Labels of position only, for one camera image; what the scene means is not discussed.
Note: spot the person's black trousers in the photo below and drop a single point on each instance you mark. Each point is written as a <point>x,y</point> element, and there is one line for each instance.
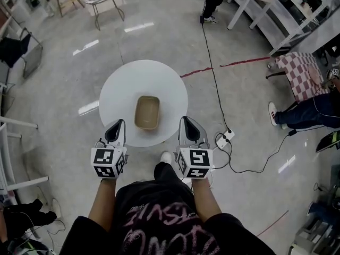
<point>166,171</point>

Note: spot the person's left forearm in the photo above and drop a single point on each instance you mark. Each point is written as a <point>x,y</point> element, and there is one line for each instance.
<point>102,203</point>

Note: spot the black folding chair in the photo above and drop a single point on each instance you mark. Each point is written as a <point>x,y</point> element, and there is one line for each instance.
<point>16,49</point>

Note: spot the grey storage rack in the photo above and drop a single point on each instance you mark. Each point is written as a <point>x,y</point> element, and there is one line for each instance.
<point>313,235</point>

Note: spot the white shelf rack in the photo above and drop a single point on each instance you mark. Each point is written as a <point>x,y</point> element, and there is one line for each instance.
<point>281,17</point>

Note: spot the white power strip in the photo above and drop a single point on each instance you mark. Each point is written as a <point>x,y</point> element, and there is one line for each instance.
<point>225,137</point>

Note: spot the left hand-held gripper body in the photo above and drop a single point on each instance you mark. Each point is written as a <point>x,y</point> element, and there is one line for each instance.
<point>105,159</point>

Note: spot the black power adapter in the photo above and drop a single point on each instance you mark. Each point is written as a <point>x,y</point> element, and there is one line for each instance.
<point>202,18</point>

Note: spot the person's black printed t-shirt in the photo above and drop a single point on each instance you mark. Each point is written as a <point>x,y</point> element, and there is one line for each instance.
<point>164,222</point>

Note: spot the person's white shoe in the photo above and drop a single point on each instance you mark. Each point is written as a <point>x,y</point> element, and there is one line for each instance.
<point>166,157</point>

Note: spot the tan rectangular food container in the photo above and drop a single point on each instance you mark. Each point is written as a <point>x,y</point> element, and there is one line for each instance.
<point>146,126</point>

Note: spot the clear plastic lid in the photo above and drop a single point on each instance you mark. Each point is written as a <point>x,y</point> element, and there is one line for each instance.
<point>146,110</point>

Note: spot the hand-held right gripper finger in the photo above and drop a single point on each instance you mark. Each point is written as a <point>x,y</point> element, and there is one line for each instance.
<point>196,131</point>
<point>182,134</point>

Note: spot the black and green backpack rig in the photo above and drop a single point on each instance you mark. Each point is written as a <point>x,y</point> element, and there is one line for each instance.
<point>329,142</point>

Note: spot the pink checked cloth stool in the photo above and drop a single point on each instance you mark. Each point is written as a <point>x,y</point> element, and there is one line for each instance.
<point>300,76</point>

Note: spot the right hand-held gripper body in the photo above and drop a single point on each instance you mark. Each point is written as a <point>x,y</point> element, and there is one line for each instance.
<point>196,161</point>

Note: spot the round white side table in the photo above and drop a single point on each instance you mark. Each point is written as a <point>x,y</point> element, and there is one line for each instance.
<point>127,84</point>

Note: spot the person's right forearm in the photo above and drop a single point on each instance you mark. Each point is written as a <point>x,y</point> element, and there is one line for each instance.
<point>205,200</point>

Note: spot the white frame table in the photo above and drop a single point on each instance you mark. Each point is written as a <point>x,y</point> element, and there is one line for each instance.
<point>26,181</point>

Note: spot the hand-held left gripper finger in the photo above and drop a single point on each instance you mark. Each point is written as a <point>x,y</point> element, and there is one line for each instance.
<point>121,137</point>
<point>111,133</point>

